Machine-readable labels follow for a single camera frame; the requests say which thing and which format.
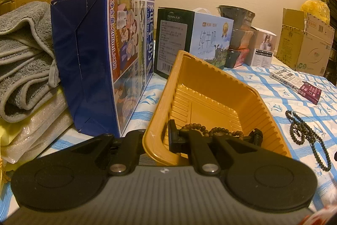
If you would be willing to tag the black orange instant noodle bowl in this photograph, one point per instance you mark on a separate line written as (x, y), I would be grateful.
(234, 16)
(241, 39)

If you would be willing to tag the plastic wrapped beige bedding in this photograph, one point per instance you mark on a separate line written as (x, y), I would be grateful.
(39, 130)

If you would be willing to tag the open brown cardboard box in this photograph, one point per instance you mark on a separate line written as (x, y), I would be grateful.
(302, 48)

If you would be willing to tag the grey folded towel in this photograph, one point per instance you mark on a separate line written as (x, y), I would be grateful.
(23, 56)

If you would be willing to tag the blue illustrated milk box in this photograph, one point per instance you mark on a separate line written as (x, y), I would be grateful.
(89, 61)

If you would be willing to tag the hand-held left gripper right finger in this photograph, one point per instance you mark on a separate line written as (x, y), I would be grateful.
(175, 138)

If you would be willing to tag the small white product box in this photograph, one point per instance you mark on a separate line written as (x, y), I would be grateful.
(262, 48)

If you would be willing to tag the black red instant noodle bowl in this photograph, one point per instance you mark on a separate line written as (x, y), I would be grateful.
(237, 57)

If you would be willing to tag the white and maroon book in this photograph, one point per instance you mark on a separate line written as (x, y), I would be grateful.
(297, 82)

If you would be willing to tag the yellow plastic tray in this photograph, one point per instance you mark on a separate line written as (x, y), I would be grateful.
(210, 98)

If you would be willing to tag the light blue milk carton box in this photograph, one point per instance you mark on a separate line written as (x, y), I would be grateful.
(173, 37)

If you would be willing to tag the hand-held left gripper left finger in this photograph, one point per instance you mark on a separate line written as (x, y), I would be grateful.
(133, 140)

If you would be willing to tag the yellow plastic bag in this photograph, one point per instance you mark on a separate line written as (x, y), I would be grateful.
(316, 10)

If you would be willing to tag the blue checked white cloth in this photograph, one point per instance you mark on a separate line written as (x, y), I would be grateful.
(276, 119)

